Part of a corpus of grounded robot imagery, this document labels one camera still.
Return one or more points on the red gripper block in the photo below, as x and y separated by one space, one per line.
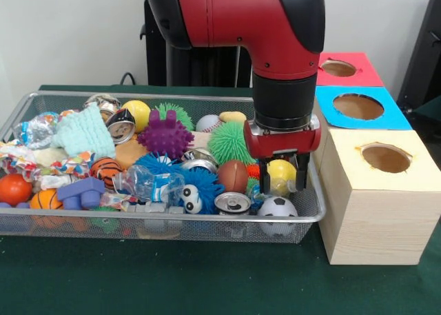
282 146

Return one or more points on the small crushed plastic bottle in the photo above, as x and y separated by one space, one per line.
282 188

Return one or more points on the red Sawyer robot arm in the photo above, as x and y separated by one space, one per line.
241 18

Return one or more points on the shallow mesh bin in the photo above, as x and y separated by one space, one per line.
206 230

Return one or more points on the wooden box with three holes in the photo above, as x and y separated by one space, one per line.
379 225

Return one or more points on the yellow ball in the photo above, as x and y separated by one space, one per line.
282 170

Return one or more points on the black and white soccer ball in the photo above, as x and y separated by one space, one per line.
277 208

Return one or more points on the brown toy football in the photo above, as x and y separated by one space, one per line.
232 176

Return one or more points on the silver drink can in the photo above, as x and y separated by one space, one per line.
232 203

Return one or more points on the green puffer ball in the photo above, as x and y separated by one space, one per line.
227 142

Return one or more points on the blue puffer ball with eyes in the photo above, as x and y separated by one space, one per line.
205 191

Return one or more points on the purple spiky ball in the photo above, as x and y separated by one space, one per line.
165 135

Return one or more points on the dark green table cloth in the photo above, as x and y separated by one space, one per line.
172 280
432 110

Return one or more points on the black chair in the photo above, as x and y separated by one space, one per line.
427 53

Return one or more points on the mint knitted cloth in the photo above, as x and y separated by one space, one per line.
82 132

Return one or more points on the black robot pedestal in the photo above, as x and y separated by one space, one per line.
206 67

